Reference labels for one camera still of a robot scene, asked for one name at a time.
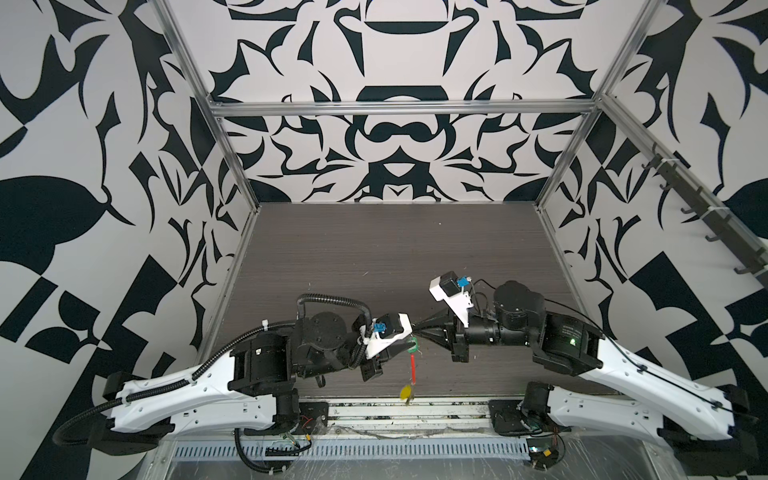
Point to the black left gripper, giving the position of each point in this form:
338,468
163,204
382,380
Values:
370,364

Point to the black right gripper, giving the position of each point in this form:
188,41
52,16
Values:
448,336

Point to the green capped key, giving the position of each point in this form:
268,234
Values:
414,346

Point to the red capped key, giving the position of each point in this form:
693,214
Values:
413,378

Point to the yellow capped key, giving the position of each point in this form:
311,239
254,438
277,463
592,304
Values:
407,393

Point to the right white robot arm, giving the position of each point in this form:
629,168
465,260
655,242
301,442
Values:
706,428

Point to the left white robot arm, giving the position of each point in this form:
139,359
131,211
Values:
251,385

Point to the green lit circuit board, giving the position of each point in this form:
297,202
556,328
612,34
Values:
544,451

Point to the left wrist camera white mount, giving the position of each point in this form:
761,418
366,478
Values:
384,332

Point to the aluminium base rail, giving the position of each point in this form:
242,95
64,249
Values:
392,416

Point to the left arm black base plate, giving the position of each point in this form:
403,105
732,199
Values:
313,415

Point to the white slotted cable duct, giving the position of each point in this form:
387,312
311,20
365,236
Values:
394,449

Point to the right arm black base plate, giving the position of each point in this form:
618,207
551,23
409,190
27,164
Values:
508,420

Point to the aluminium horizontal frame bar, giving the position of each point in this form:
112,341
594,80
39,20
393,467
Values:
226,110

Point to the grey wall hook rack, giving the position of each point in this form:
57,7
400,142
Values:
701,204

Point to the right aluminium corner post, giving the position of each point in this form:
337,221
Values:
629,47

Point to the aluminium corner post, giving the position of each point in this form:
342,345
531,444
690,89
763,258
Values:
629,47
178,46

